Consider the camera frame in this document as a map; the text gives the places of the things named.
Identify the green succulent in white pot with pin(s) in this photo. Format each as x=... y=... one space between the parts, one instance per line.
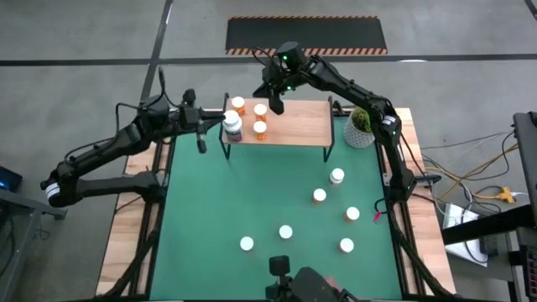
x=356 y=136

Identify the black hazard-striped floor mat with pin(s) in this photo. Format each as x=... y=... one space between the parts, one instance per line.
x=335 y=35

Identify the black device with blue light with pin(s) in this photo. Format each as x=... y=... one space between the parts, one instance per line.
x=8 y=179

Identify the black camera device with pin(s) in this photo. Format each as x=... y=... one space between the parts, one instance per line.
x=279 y=265

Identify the green table mat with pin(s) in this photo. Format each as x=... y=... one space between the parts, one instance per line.
x=251 y=197

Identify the orange pill bottle white cap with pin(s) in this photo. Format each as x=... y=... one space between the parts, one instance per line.
x=260 y=126
x=260 y=110
x=346 y=245
x=319 y=194
x=285 y=232
x=246 y=243
x=352 y=213
x=238 y=102

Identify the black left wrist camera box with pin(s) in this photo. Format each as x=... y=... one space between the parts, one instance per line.
x=189 y=95

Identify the wooden shelf black metal frame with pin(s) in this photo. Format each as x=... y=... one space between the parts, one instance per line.
x=302 y=126

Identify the large white bottle dark label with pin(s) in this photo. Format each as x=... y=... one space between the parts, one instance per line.
x=232 y=123

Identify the red clip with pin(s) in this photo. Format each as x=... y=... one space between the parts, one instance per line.
x=377 y=216

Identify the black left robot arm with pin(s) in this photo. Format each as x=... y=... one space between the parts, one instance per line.
x=105 y=147

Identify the grey metal stand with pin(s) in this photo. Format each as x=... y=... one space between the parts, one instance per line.
x=29 y=214

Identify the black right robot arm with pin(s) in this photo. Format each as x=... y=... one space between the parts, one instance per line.
x=356 y=90

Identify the black desk beam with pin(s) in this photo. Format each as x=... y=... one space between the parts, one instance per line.
x=482 y=226

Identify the black aluminium table frame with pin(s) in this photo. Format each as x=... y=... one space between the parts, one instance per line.
x=400 y=251

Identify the yellow power splitter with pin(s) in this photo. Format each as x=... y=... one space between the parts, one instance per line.
x=503 y=195

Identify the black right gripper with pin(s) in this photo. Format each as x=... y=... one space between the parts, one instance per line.
x=291 y=67

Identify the white paper sheet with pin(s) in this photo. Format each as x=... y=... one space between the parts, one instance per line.
x=455 y=218

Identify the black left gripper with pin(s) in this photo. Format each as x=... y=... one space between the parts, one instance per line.
x=191 y=119

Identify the small white medicine bottle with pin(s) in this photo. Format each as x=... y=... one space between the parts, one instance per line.
x=337 y=175

